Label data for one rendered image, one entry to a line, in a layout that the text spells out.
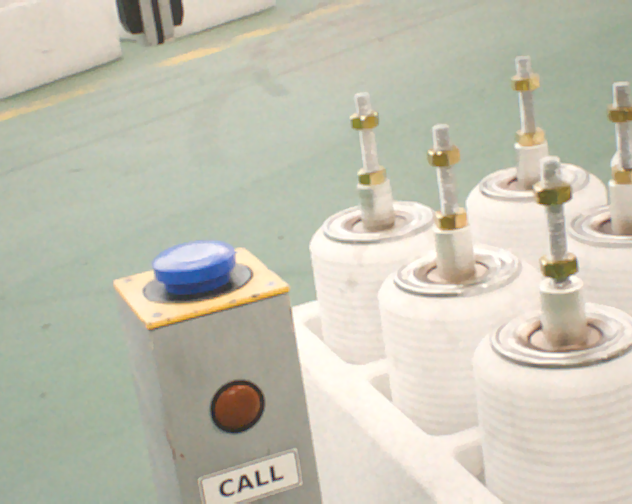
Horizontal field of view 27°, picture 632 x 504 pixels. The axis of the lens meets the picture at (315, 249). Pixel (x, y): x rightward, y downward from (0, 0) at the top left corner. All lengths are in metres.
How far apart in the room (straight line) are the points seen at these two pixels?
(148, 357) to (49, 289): 1.04
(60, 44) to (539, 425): 2.45
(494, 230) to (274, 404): 0.31
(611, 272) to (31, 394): 0.73
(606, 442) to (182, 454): 0.20
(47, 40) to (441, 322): 2.31
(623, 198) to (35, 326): 0.88
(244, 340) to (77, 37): 2.46
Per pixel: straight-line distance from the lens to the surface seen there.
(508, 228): 0.90
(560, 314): 0.67
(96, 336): 1.48
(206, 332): 0.62
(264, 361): 0.63
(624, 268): 0.80
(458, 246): 0.77
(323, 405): 0.84
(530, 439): 0.67
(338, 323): 0.88
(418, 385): 0.78
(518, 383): 0.66
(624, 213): 0.83
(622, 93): 0.81
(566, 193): 0.66
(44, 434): 1.28
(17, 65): 2.94
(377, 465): 0.78
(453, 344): 0.75
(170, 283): 0.63
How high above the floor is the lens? 0.53
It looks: 19 degrees down
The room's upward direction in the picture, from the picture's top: 9 degrees counter-clockwise
